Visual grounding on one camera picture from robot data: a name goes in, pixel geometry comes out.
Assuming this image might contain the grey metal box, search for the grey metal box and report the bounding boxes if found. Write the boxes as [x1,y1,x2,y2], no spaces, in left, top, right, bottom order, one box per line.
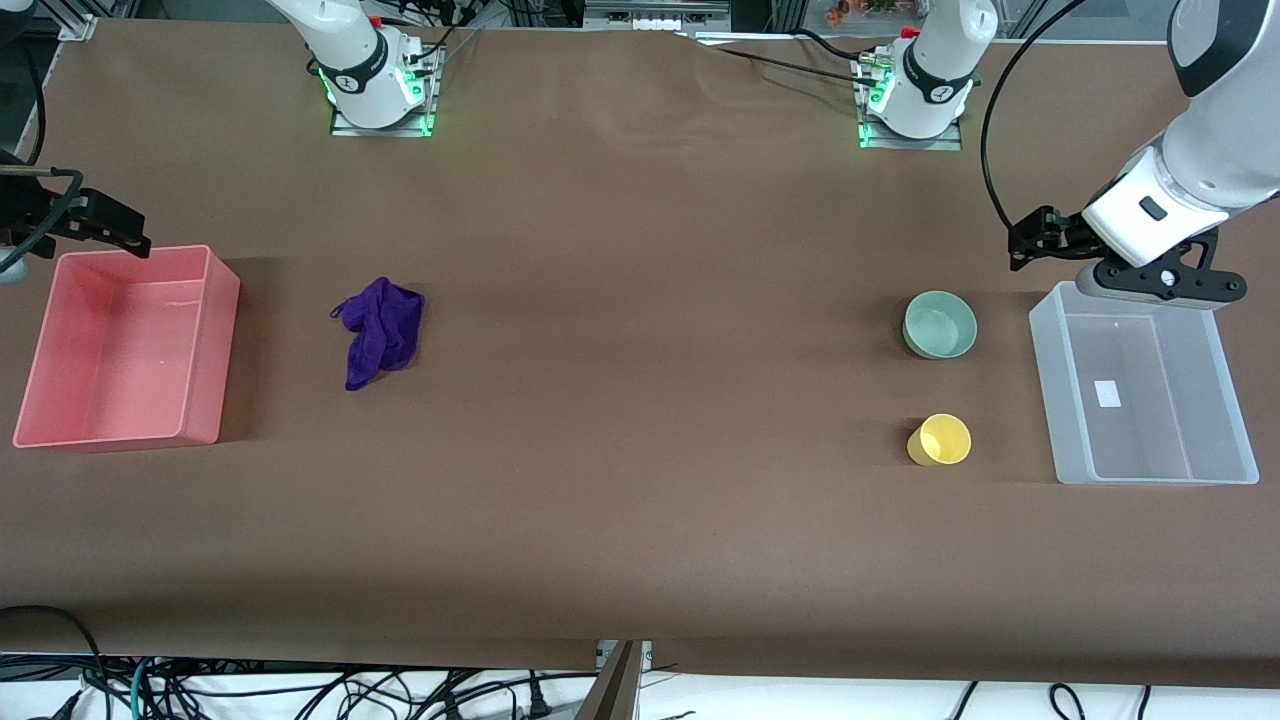
[585,0,732,31]

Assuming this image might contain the short black table cable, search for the short black table cable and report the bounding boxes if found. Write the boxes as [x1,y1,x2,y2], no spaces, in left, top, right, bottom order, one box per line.
[795,27,883,63]

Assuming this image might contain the pink plastic bin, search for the pink plastic bin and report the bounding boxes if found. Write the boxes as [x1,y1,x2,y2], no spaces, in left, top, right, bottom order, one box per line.
[12,245,242,452]

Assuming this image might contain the black base cable bundle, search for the black base cable bundle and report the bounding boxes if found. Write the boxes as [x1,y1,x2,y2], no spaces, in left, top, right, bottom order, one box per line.
[385,0,483,73]

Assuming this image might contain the clear plastic bin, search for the clear plastic bin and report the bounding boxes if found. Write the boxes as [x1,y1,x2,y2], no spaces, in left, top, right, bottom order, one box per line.
[1029,281,1260,487]

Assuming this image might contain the purple cloth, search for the purple cloth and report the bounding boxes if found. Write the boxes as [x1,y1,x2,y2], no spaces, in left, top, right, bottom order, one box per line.
[330,277,426,392]

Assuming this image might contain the long black table cable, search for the long black table cable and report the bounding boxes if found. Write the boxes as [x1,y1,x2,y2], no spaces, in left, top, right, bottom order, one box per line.
[680,33,883,93]

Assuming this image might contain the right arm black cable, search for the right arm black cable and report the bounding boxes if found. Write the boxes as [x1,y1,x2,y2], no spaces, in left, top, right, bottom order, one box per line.
[0,40,86,273]

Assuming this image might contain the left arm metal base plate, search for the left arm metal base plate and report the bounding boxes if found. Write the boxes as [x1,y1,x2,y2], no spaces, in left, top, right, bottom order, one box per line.
[855,55,964,152]

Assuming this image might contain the orange background items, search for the orange background items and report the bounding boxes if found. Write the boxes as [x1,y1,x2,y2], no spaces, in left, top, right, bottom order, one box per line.
[825,0,903,27]

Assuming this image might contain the thick black floor cable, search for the thick black floor cable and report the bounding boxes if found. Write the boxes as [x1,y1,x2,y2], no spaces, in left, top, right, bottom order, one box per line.
[0,604,107,701]

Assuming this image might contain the yellow cup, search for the yellow cup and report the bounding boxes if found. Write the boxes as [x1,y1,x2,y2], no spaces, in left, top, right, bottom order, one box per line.
[906,413,973,467]

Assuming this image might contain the green bowl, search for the green bowl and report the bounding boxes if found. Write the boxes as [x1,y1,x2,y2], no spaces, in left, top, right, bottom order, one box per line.
[903,290,978,360]

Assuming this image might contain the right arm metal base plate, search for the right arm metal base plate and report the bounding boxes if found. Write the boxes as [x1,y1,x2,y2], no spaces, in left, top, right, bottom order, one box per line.
[330,45,442,138]

